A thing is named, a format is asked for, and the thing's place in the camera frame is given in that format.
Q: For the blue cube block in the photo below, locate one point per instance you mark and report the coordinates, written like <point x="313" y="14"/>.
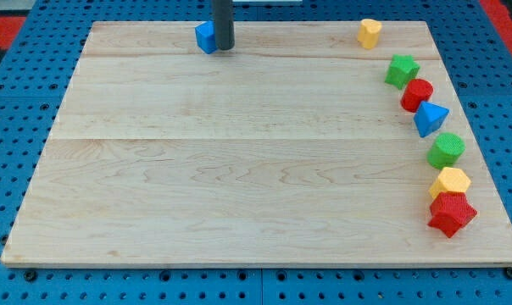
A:
<point x="205" y="37"/>

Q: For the green star block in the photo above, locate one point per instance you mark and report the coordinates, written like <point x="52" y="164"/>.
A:
<point x="401" y="70"/>

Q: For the red star block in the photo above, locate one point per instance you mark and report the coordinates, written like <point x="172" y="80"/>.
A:
<point x="450" y="212"/>

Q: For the light wooden board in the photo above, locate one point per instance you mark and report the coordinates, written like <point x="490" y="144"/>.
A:
<point x="289" y="151"/>

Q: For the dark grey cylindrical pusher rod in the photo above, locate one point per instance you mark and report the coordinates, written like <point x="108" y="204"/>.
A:
<point x="223" y="18"/>

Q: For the yellow heart block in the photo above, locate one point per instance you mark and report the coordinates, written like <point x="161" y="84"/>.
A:
<point x="369" y="32"/>

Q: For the red cylinder block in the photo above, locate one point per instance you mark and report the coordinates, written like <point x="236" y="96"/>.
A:
<point x="416" y="91"/>

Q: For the blue triangular prism block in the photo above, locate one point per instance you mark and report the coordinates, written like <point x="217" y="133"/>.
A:
<point x="429" y="118"/>

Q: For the green cylinder block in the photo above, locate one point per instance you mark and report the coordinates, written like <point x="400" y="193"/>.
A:
<point x="445" y="150"/>

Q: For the yellow hexagon block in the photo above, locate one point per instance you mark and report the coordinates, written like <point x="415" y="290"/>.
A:
<point x="450" y="179"/>

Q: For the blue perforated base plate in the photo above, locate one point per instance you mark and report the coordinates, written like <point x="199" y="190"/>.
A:
<point x="37" y="68"/>

